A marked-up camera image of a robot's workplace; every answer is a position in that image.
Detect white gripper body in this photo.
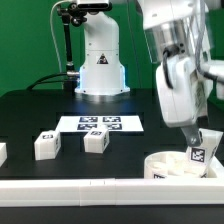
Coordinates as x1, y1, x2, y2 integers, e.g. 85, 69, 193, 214
156, 56, 206, 127

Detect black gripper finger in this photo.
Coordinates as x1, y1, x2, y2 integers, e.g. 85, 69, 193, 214
181, 125, 202, 147

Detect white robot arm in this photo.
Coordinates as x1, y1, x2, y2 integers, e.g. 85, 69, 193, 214
76, 0, 224, 146

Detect white AprilTag base sheet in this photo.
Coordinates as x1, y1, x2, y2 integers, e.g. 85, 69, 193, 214
56, 115, 144, 133

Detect white U-shaped barrier frame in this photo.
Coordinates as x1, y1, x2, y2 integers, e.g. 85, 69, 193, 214
0, 140, 224, 208

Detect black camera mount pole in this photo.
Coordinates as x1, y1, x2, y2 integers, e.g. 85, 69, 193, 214
57, 2, 87, 77

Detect rear camera on pole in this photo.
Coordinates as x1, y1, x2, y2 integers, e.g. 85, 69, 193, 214
77, 0, 110, 9

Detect black floor cables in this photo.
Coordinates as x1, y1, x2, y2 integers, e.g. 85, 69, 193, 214
26, 72, 78, 91

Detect grey cable on pole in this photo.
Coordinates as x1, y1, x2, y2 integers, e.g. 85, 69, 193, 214
49, 0, 73, 73

